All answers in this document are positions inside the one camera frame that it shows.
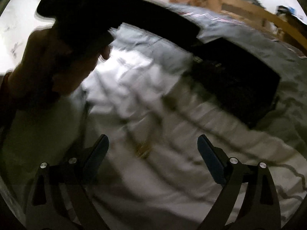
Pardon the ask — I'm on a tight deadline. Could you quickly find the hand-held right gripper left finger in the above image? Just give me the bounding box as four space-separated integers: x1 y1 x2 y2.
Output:
25 134 109 230

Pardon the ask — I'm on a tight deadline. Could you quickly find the grey white striped duvet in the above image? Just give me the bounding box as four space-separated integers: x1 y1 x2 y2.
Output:
0 2 307 230

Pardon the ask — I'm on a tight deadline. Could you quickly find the person's left hand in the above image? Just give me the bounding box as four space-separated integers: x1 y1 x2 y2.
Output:
11 26 113 101

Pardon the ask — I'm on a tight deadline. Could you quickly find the yellow bead bracelet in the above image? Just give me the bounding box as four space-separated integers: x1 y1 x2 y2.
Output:
135 143 153 159

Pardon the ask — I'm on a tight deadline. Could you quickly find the wooden bed frame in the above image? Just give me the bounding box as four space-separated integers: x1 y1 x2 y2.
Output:
207 0 307 54

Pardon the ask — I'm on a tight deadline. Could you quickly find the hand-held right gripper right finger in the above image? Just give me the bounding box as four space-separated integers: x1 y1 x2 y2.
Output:
197 135 282 230

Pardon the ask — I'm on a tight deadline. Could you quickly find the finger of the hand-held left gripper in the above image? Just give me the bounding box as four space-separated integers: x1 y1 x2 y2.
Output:
108 0 201 46

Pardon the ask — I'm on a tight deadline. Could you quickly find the person's left forearm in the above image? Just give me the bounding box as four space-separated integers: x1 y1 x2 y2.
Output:
0 73 58 127

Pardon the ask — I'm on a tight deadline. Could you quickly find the black cardboard box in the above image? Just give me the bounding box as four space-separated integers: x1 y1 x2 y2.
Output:
189 38 281 128

